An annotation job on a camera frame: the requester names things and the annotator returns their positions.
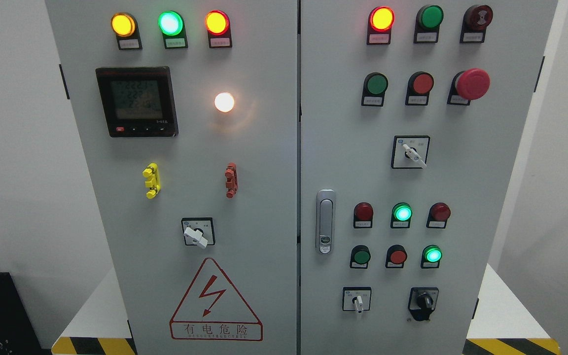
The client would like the silver door lock handle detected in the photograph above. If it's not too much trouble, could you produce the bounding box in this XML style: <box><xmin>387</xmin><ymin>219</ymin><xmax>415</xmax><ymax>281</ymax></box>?
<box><xmin>315</xmin><ymin>189</ymin><xmax>336</xmax><ymax>255</ymax></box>

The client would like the green lit indicator lower middle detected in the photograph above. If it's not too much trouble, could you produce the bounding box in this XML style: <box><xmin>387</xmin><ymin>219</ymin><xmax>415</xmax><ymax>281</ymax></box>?
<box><xmin>390</xmin><ymin>202</ymin><xmax>412</xmax><ymax>229</ymax></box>

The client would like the white platform with hazard stripes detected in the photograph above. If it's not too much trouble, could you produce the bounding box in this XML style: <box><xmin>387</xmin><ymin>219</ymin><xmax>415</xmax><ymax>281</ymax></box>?
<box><xmin>51</xmin><ymin>266</ymin><xmax>561</xmax><ymax>355</ymax></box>

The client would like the grey left cabinet door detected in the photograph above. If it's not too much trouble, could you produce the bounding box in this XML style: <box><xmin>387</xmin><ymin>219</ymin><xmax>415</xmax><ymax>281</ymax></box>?
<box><xmin>45</xmin><ymin>0</ymin><xmax>298</xmax><ymax>355</ymax></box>

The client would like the white rotary switch upper right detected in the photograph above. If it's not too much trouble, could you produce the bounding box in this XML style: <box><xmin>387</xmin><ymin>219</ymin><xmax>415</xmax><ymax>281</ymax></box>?
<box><xmin>391</xmin><ymin>136</ymin><xmax>430</xmax><ymax>169</ymax></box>

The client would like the green indicator light top left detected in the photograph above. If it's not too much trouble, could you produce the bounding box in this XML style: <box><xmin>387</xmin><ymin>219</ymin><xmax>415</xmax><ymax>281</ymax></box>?
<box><xmin>158</xmin><ymin>10</ymin><xmax>188</xmax><ymax>49</ymax></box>

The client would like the red push button lower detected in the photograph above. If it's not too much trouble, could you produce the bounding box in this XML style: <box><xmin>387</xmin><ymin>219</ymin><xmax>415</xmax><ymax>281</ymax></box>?
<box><xmin>385</xmin><ymin>245</ymin><xmax>408</xmax><ymax>268</ymax></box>

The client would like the dark red indicator lower left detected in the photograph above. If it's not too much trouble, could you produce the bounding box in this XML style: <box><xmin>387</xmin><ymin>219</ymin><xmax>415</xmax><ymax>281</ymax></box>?
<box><xmin>353</xmin><ymin>202</ymin><xmax>374</xmax><ymax>229</ymax></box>

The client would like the green lit push button lower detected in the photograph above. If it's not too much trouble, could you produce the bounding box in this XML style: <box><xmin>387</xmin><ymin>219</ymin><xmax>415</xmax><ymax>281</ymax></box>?
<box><xmin>420</xmin><ymin>245</ymin><xmax>443</xmax><ymax>268</ymax></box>

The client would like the red lit indicator top right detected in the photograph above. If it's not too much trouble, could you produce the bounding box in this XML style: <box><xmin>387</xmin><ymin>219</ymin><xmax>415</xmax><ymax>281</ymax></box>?
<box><xmin>366</xmin><ymin>6</ymin><xmax>395</xmax><ymax>45</ymax></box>

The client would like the red emergency stop button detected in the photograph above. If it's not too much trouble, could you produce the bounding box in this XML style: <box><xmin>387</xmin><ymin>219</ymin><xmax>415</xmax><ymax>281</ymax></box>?
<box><xmin>447</xmin><ymin>68</ymin><xmax>491</xmax><ymax>106</ymax></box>

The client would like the clear white indicator lamp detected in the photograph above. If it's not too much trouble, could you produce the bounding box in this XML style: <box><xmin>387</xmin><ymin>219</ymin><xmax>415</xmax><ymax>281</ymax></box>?
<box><xmin>214</xmin><ymin>92</ymin><xmax>235</xmax><ymax>113</ymax></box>

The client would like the yellow indicator light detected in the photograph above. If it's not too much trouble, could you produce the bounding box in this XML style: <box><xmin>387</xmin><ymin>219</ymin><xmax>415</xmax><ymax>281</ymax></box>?
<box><xmin>111</xmin><ymin>13</ymin><xmax>142</xmax><ymax>50</ymax></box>

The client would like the dark red indicator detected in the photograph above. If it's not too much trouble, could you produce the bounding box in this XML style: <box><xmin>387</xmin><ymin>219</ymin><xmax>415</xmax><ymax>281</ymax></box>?
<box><xmin>353</xmin><ymin>202</ymin><xmax>374</xmax><ymax>229</ymax></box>
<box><xmin>426</xmin><ymin>202</ymin><xmax>451</xmax><ymax>229</ymax></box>

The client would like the grey right cabinet door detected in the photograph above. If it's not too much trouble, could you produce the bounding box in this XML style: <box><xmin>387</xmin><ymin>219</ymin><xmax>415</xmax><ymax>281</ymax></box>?
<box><xmin>299</xmin><ymin>0</ymin><xmax>558</xmax><ymax>355</ymax></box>

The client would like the white rotary switch bottom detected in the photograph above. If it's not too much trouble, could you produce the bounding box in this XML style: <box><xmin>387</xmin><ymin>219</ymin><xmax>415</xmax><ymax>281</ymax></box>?
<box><xmin>341</xmin><ymin>287</ymin><xmax>372</xmax><ymax>313</ymax></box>

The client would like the red indicator light top left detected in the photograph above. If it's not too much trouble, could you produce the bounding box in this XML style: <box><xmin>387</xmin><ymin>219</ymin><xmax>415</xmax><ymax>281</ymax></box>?
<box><xmin>205</xmin><ymin>10</ymin><xmax>233</xmax><ymax>48</ymax></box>

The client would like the dark red indicator lower right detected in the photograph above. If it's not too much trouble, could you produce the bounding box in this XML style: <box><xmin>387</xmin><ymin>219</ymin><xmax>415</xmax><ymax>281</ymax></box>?
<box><xmin>426</xmin><ymin>202</ymin><xmax>451</xmax><ymax>229</ymax></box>

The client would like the red push button second row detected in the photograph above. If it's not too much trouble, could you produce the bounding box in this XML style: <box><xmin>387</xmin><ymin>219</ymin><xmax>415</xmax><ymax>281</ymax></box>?
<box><xmin>404</xmin><ymin>71</ymin><xmax>434</xmax><ymax>106</ymax></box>

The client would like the black rotary knob switch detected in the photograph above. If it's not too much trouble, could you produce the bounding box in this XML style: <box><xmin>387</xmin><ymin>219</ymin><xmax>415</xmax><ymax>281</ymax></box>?
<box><xmin>408</xmin><ymin>287</ymin><xmax>439</xmax><ymax>321</ymax></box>

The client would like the green push button top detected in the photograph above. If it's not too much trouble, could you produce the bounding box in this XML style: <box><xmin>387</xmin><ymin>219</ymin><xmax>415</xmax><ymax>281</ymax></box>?
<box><xmin>413</xmin><ymin>4</ymin><xmax>444</xmax><ymax>43</ymax></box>

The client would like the red electrical warning sticker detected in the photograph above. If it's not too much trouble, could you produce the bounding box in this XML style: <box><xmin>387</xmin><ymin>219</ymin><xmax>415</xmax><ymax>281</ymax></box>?
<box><xmin>169</xmin><ymin>257</ymin><xmax>262</xmax><ymax>342</ymax></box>

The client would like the grey cabinet door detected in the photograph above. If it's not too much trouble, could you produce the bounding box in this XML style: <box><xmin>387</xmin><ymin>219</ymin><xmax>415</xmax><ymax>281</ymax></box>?
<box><xmin>45</xmin><ymin>0</ymin><xmax>298</xmax><ymax>355</ymax></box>
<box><xmin>299</xmin><ymin>0</ymin><xmax>558</xmax><ymax>355</ymax></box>

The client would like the white rotary selector switch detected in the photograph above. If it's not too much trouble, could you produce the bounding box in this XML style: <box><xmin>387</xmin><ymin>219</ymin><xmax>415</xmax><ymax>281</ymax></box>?
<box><xmin>181</xmin><ymin>216</ymin><xmax>216</xmax><ymax>249</ymax></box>

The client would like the green push button second row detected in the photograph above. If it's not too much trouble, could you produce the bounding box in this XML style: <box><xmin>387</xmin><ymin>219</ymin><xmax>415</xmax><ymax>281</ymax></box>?
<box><xmin>361</xmin><ymin>72</ymin><xmax>389</xmax><ymax>107</ymax></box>

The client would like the dark red buzzer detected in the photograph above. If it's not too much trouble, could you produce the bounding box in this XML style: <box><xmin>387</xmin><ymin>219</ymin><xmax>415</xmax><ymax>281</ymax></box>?
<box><xmin>460</xmin><ymin>4</ymin><xmax>494</xmax><ymax>43</ymax></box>

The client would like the black digital power meter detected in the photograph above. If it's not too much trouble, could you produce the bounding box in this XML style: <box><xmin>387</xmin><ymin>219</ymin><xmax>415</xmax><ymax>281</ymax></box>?
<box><xmin>96</xmin><ymin>67</ymin><xmax>179</xmax><ymax>138</ymax></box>

